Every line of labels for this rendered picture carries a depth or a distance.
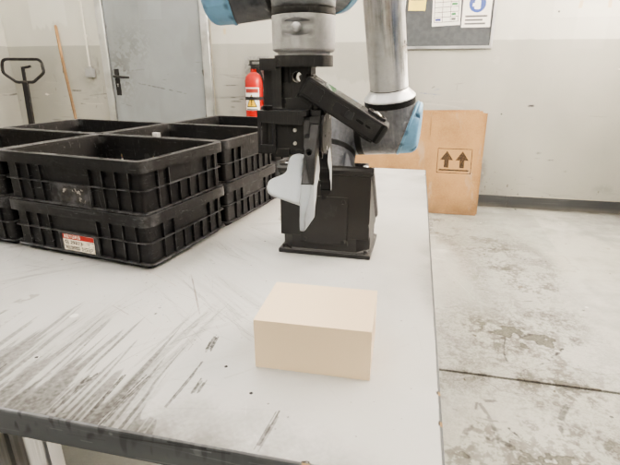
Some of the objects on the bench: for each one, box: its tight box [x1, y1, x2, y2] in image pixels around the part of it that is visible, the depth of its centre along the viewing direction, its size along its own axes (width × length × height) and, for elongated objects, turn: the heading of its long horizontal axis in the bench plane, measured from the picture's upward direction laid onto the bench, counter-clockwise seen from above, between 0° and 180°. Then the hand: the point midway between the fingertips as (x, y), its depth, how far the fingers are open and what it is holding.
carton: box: [254, 282, 377, 381], centre depth 67 cm, size 16×12×8 cm
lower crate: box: [220, 164, 276, 226], centre depth 138 cm, size 40×30×12 cm
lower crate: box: [0, 196, 24, 244], centre depth 125 cm, size 40×30×12 cm
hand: (319, 215), depth 61 cm, fingers open, 14 cm apart
